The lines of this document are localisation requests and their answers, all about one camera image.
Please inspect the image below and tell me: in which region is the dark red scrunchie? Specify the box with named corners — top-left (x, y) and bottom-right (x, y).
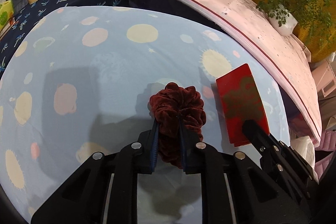
top-left (149, 83), bottom-right (206, 169)

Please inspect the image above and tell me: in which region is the pink electric kettle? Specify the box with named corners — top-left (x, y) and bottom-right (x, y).
top-left (311, 60), bottom-right (335, 97)

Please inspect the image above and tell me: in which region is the green yellow box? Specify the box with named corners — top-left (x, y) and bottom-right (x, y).
top-left (0, 0), bottom-right (14, 31)

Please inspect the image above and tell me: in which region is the white lined trash bin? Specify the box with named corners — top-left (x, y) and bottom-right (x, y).
top-left (290, 136), bottom-right (315, 169)

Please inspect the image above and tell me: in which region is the light blue patterned tablecloth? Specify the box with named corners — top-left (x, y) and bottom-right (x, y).
top-left (1, 6), bottom-right (289, 221)

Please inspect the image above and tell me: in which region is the pink puffer jacket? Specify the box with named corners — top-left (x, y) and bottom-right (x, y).
top-left (314, 130), bottom-right (335, 178)

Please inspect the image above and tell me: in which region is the dark blue patterned cloth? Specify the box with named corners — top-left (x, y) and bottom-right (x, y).
top-left (0, 0), bottom-right (124, 80)

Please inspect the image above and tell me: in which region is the red envelope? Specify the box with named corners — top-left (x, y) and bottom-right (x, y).
top-left (216, 64), bottom-right (270, 147)

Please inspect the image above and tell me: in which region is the pink bed cover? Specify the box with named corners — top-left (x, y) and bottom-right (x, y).
top-left (178, 0), bottom-right (322, 147)

